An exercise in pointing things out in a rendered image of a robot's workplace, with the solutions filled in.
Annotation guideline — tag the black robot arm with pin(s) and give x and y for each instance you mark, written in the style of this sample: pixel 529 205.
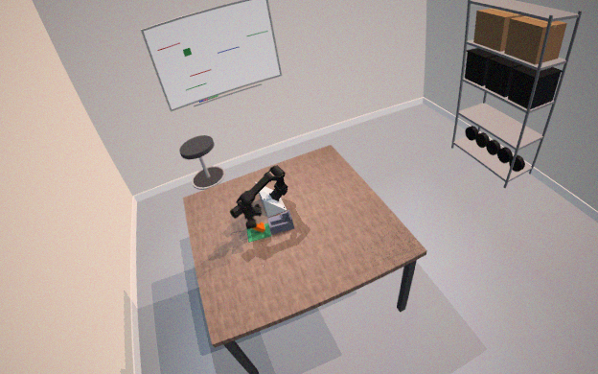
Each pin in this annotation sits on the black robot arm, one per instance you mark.
pixel 247 198

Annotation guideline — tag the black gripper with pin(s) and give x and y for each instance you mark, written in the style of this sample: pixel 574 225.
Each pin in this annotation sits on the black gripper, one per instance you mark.
pixel 251 222

